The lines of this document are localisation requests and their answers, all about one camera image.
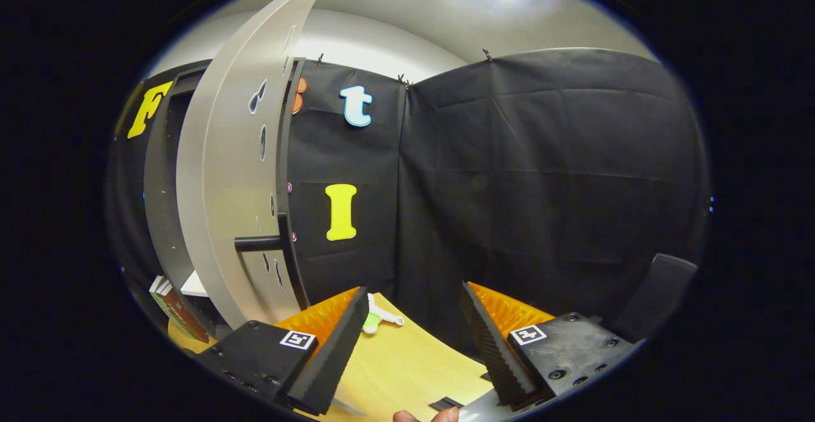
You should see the pink and green plush toy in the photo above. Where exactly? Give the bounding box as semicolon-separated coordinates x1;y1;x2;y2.
362;293;406;335

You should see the beige cabinet door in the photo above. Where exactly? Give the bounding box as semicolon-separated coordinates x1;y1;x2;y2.
175;0;341;330

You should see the dark grey cabinet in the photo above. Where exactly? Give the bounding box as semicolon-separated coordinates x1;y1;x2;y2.
143;59;313;340

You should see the brown book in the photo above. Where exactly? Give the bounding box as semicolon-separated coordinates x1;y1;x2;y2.
159;282;211;344

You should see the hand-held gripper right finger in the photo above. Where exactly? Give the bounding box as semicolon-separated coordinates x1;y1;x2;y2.
460;281;641;410

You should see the black door handle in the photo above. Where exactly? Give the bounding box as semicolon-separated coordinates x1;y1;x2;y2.
234;212;294;254

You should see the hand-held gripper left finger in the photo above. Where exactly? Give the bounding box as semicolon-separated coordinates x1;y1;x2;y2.
194;286;370;418

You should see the black backdrop cloth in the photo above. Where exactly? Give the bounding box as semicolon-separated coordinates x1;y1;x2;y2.
105;46;711;359

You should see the white cabinet shelf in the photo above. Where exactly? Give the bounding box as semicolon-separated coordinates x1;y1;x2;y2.
180;271;211;299

